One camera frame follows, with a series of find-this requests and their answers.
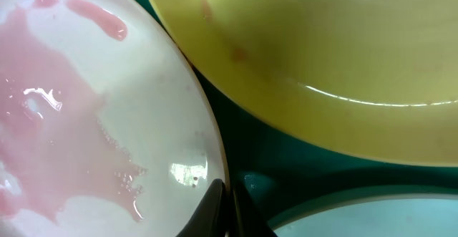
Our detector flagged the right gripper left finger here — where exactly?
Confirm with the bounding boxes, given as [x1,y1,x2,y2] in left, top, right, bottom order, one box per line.
[177,179,227,237]

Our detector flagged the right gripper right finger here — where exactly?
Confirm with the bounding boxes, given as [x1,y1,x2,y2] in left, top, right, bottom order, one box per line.
[231,185,277,237]

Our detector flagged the white plate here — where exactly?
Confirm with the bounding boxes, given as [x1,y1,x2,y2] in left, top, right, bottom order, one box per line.
[1,0,226,236]

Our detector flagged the yellow-green rimmed plate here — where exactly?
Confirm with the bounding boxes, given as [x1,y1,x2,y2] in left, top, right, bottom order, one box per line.
[149,0,457,166]

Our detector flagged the teal plastic serving tray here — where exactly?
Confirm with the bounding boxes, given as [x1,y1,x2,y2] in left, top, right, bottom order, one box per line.
[136,0,457,232]

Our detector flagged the light blue rimmed plate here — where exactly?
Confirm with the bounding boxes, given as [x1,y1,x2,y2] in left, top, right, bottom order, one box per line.
[268,185,457,237]

